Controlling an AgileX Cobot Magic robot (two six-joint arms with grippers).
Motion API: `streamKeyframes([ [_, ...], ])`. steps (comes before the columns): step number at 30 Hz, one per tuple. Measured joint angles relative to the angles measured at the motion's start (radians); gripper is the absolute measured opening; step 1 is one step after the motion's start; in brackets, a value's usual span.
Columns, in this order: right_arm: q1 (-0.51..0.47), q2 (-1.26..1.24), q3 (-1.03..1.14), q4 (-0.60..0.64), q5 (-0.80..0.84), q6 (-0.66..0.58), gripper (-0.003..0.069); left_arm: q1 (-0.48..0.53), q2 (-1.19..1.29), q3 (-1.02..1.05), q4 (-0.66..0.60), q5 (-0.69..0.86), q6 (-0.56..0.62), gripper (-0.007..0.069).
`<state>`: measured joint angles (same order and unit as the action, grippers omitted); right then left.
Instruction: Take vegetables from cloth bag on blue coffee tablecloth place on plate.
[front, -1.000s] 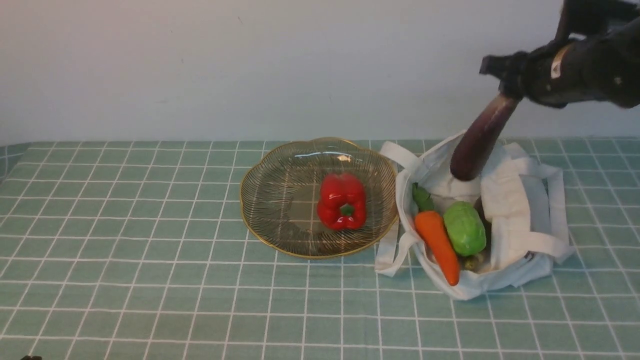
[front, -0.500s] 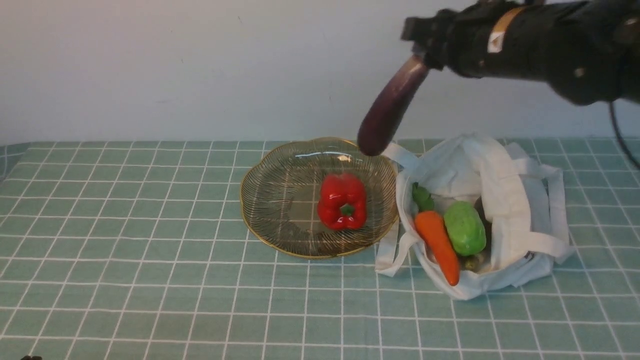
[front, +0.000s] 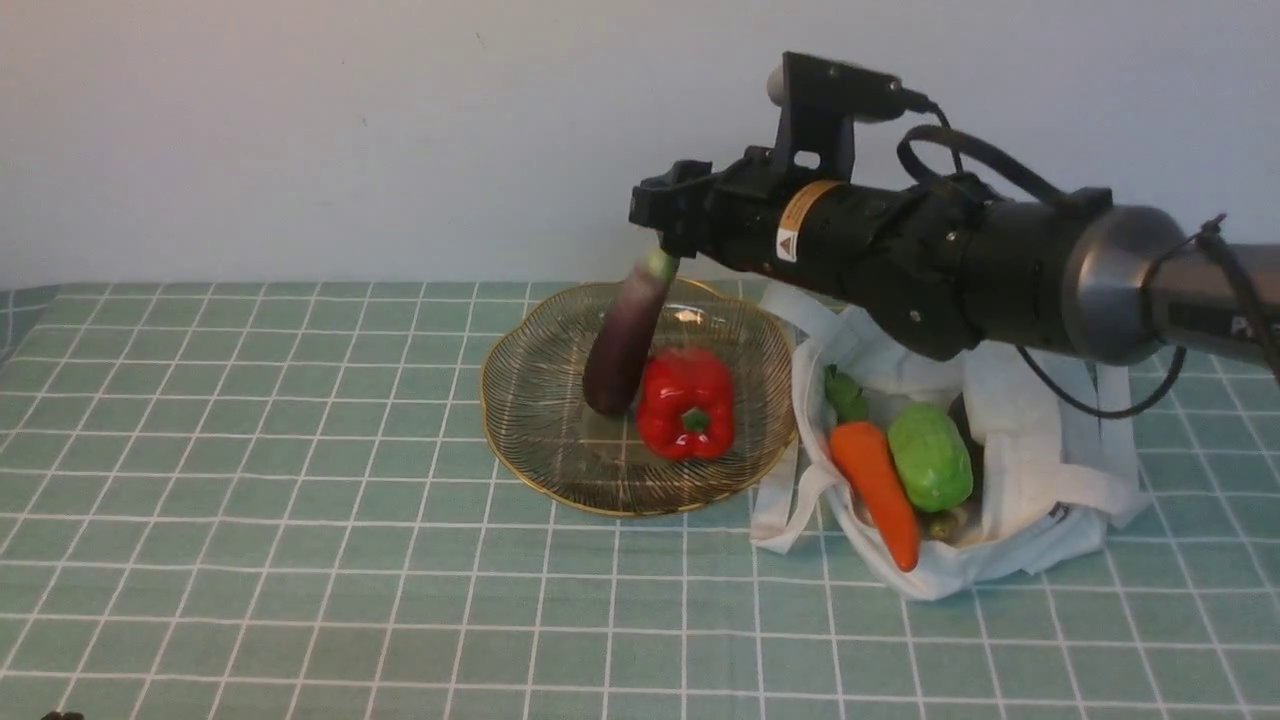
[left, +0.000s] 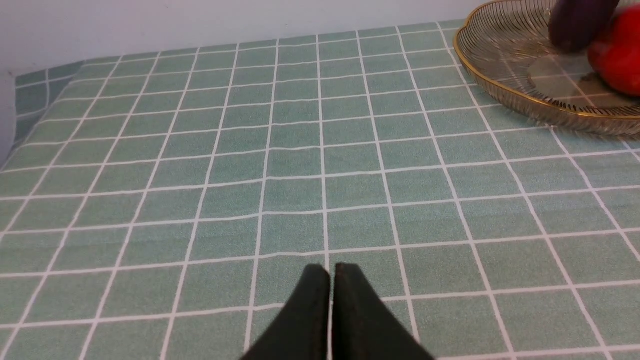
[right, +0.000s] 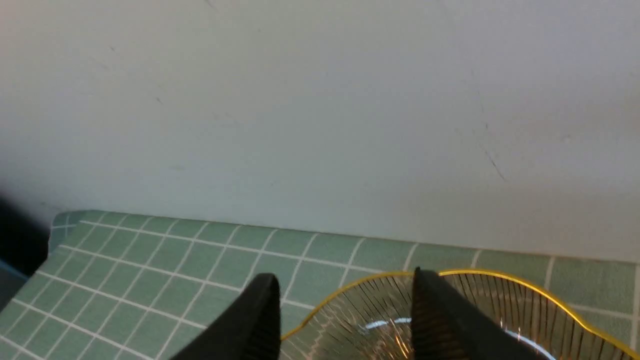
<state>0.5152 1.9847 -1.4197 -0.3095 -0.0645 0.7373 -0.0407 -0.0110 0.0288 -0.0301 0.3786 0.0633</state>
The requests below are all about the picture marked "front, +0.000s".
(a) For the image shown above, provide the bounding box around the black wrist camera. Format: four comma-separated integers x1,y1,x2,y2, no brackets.
765,51,910,181

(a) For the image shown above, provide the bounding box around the purple eggplant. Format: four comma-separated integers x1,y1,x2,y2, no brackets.
582,247,678,416

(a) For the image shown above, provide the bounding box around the black cable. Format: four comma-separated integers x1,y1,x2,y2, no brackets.
897,90,1280,420

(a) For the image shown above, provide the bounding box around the brown root vegetable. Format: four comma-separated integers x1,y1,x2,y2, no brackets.
919,503,974,544

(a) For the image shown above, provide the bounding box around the green cabbage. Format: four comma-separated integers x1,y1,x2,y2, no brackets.
887,402,975,512

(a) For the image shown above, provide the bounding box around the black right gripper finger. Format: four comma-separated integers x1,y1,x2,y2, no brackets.
628,186,699,258

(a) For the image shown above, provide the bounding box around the red bell pepper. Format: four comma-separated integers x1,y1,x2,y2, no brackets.
636,346,735,462

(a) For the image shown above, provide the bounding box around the green checkered tablecloth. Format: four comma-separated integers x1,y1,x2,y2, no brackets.
1,282,1279,719

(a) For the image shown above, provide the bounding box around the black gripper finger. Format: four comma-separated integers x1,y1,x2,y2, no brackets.
640,160,713,191

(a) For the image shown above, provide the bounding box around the orange carrot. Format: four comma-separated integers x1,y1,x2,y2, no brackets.
822,364,922,573

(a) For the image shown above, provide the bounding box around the gold rimmed glass bowl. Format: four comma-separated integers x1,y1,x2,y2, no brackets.
480,279,797,518

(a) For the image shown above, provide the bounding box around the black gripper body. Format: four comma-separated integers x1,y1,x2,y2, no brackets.
696,152,983,361

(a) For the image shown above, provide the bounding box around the white cloth bag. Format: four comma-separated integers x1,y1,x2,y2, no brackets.
750,282,1149,601

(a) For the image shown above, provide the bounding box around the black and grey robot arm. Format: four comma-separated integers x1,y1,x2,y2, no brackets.
628,147,1265,365

